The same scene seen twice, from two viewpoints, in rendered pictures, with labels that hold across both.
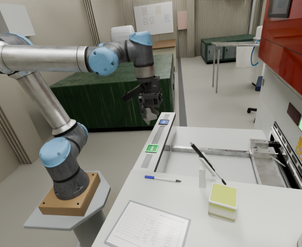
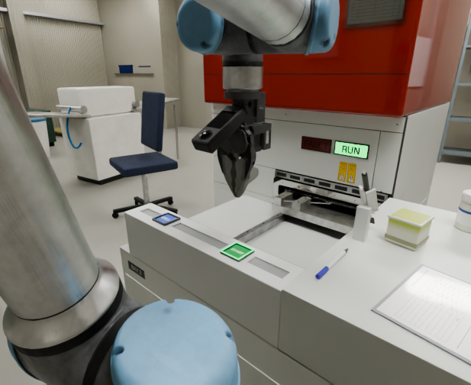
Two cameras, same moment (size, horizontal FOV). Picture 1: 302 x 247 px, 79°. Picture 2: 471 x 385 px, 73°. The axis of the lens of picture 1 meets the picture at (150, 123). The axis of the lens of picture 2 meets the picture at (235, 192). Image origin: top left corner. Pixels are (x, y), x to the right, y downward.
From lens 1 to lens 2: 0.77 m
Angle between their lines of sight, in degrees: 62
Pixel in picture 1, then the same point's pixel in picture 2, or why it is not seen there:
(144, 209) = (398, 297)
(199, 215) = (413, 257)
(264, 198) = not seen: hidden behind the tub
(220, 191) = (407, 215)
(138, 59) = not seen: hidden behind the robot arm
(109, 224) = (428, 351)
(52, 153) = (220, 347)
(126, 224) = (430, 325)
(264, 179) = (338, 221)
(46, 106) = (55, 198)
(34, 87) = (12, 102)
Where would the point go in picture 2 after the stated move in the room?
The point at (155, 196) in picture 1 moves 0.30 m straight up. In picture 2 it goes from (369, 279) to (397, 121)
